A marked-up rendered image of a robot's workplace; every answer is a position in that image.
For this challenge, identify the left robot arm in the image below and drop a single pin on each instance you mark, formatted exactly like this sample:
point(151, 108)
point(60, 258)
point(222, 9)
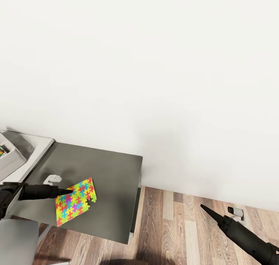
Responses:
point(10, 192)

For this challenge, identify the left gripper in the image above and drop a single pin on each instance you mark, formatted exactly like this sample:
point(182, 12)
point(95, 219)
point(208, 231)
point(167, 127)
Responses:
point(47, 191)

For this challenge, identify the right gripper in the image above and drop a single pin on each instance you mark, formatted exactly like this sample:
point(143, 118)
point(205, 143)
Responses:
point(235, 231)

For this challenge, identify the desk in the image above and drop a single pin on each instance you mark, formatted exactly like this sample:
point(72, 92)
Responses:
point(116, 179)

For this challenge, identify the swivel chair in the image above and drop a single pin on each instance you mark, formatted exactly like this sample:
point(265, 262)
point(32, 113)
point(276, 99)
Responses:
point(19, 240)

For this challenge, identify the toy box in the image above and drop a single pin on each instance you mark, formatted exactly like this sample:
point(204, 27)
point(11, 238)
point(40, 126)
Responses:
point(12, 160)

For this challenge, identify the jigsaw puzzle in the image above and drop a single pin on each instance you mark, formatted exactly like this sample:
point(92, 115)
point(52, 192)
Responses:
point(71, 205)

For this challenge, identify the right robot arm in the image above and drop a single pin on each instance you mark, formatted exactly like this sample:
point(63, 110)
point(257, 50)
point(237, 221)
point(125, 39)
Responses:
point(234, 228)

